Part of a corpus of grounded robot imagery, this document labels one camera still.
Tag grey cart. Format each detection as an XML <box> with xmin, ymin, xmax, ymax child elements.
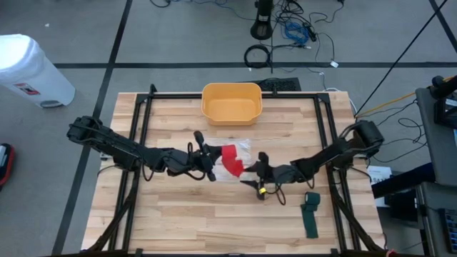
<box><xmin>416</xmin><ymin>87</ymin><xmax>457</xmax><ymax>188</ymax></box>

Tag black stand base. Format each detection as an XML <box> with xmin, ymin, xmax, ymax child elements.
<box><xmin>249</xmin><ymin>0</ymin><xmax>274</xmax><ymax>41</ymax></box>

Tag black keypad device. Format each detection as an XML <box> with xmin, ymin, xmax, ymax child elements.
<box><xmin>438</xmin><ymin>208</ymin><xmax>457</xmax><ymax>254</ymax></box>

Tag yellow cable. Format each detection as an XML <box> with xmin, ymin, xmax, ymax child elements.
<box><xmin>355</xmin><ymin>74</ymin><xmax>457</xmax><ymax>119</ymax></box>

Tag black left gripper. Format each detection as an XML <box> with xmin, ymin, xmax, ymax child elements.
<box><xmin>185</xmin><ymin>130</ymin><xmax>224</xmax><ymax>182</ymax></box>

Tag black coiled cable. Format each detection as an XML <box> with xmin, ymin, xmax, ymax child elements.
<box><xmin>243</xmin><ymin>44</ymin><xmax>272</xmax><ymax>69</ymax></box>

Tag red elastic bandage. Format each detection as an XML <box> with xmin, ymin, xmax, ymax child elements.
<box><xmin>221</xmin><ymin>144</ymin><xmax>246</xmax><ymax>178</ymax></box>

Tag yellow plastic bin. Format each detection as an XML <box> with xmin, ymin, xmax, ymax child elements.
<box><xmin>201</xmin><ymin>82</ymin><xmax>263</xmax><ymax>127</ymax></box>

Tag thin black vertical pole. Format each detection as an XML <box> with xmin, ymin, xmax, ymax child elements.
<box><xmin>270</xmin><ymin>0</ymin><xmax>275</xmax><ymax>74</ymax></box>

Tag black slanted pole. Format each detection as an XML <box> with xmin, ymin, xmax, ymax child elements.
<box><xmin>355</xmin><ymin>0</ymin><xmax>449</xmax><ymax>117</ymax></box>

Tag clear plastic zip bag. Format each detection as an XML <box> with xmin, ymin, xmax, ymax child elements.
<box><xmin>206</xmin><ymin>137</ymin><xmax>255</xmax><ymax>183</ymax></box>

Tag red and black object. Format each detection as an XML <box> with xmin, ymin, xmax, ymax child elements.
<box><xmin>0</xmin><ymin>143</ymin><xmax>16</xmax><ymax>188</ymax></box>

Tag white trash can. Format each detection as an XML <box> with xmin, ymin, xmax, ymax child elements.
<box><xmin>0</xmin><ymin>34</ymin><xmax>76</xmax><ymax>109</ymax></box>

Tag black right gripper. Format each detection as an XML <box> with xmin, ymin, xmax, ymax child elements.
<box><xmin>239</xmin><ymin>151</ymin><xmax>297</xmax><ymax>201</ymax></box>

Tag black equipment box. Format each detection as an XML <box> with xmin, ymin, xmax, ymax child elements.
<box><xmin>261</xmin><ymin>77</ymin><xmax>302</xmax><ymax>92</ymax></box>

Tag dark green elastic bandage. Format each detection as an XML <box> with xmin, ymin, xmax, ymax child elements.
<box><xmin>300</xmin><ymin>191</ymin><xmax>321</xmax><ymax>239</ymax></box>

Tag blue coiled cable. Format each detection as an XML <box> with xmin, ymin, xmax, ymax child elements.
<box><xmin>283</xmin><ymin>21</ymin><xmax>310</xmax><ymax>46</ymax></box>

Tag white paper sheet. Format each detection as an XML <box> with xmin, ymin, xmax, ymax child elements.
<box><xmin>367</xmin><ymin>165</ymin><xmax>393</xmax><ymax>208</ymax></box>

